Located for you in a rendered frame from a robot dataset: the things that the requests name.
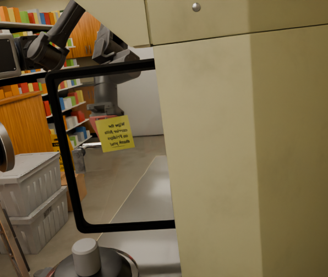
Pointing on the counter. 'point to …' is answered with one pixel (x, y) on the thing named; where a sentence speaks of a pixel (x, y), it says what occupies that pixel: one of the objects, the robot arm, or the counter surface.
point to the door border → (67, 141)
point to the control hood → (123, 19)
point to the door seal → (66, 149)
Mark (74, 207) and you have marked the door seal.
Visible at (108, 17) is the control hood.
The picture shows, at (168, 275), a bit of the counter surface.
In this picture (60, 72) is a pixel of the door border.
